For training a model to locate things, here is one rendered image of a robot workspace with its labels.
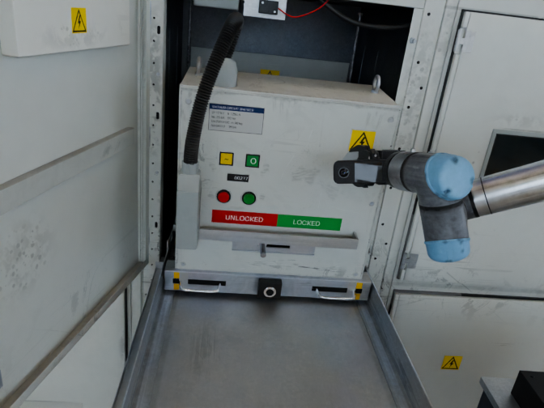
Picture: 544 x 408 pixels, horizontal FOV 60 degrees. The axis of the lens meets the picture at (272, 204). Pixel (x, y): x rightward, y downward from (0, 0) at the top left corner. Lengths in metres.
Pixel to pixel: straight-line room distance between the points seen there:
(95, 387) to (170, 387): 0.66
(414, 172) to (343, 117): 0.29
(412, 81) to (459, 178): 0.48
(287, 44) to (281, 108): 0.93
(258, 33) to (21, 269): 1.34
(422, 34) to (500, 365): 1.09
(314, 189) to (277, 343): 0.37
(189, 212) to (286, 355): 0.39
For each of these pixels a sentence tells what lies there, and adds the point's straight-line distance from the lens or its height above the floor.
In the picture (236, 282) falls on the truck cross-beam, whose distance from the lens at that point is 1.24.
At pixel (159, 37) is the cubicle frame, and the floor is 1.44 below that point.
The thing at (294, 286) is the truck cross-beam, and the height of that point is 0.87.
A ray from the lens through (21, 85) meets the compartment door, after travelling 0.86.
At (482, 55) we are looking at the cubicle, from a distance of 1.29.
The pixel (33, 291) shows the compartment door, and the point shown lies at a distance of 0.98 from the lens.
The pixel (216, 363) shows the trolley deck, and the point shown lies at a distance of 1.07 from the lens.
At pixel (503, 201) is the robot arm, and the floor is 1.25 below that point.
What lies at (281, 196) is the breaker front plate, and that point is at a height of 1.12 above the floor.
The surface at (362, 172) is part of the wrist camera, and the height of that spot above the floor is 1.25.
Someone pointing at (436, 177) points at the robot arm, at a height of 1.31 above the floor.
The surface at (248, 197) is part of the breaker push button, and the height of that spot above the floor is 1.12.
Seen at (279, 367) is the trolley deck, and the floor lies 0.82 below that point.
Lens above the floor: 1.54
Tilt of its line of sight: 23 degrees down
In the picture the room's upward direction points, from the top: 7 degrees clockwise
